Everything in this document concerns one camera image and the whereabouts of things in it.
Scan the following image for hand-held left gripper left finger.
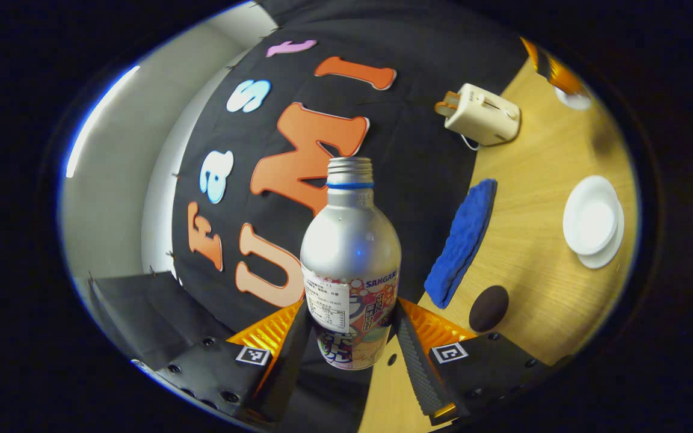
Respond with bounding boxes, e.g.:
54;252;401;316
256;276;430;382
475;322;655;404
133;299;311;422

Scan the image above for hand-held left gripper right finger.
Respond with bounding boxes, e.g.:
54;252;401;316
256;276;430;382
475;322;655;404
396;298;564;425

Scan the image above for white teacup lid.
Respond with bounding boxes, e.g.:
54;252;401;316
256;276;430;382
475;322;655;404
554;85;592;111

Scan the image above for dark round coaster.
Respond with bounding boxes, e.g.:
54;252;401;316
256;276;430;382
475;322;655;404
469;285;510;333

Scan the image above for silver water bottle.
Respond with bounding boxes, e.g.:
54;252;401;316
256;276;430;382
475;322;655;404
300;157;402;370

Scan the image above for white teacup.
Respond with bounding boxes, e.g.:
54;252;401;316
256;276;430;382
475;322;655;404
563;175;620;256

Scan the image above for cream toaster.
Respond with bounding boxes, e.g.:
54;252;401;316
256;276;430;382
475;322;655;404
444;83;522;147

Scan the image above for blue towel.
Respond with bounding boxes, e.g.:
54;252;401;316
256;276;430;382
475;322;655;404
423;179;498;310

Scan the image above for black backdrop cloth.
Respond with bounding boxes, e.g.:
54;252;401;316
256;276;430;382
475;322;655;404
85;0;543;433

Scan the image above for white saucer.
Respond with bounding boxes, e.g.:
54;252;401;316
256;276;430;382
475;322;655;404
578;198;625;269

